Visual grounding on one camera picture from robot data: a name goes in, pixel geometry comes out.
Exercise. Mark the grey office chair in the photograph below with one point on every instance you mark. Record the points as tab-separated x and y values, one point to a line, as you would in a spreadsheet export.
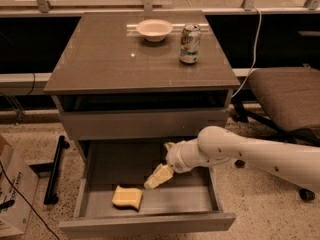
290	97

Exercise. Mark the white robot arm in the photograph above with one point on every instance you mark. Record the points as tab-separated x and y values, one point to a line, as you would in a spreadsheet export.
298	164

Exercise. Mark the grey drawer cabinet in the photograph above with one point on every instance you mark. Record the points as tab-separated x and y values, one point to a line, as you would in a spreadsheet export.
108	66

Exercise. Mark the green soda can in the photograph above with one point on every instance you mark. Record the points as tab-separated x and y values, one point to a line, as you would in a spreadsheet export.
189	44

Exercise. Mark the closed grey top drawer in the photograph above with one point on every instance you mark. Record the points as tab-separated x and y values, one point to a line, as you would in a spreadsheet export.
140	124

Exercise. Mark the white bowl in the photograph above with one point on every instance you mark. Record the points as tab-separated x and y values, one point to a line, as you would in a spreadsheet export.
154	30

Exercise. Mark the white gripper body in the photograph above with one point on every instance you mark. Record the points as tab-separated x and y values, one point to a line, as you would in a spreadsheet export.
176	157

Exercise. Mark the metal window railing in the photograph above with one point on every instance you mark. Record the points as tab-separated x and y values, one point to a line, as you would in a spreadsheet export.
146	0

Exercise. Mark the black metal stand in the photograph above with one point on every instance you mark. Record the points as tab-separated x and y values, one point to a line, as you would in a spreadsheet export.
52	168

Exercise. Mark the cardboard box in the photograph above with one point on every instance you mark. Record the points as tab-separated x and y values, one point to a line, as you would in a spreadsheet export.
18	184

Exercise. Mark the yellow sponge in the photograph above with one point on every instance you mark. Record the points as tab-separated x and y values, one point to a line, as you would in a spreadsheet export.
127	197

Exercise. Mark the open grey middle drawer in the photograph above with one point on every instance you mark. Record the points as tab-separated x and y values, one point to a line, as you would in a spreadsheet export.
186	203

